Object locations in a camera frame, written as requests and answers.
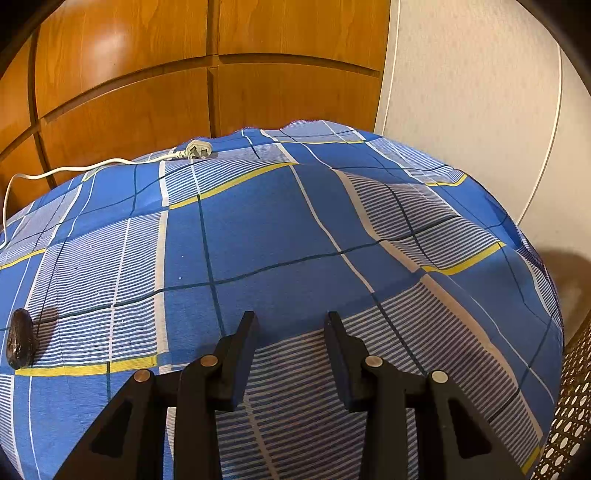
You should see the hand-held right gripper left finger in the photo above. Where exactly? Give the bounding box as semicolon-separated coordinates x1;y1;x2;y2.
53;311;259;480

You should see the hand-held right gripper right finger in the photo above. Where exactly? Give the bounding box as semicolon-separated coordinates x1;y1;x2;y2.
324;311;527;480

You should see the blue plaid tablecloth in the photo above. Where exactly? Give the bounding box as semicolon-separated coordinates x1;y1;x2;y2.
0;121;565;480

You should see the wicker chair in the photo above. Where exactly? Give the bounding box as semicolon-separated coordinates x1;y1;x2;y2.
526;318;591;480

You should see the white power cable with plug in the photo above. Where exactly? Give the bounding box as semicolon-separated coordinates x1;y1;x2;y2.
0;140;214;250

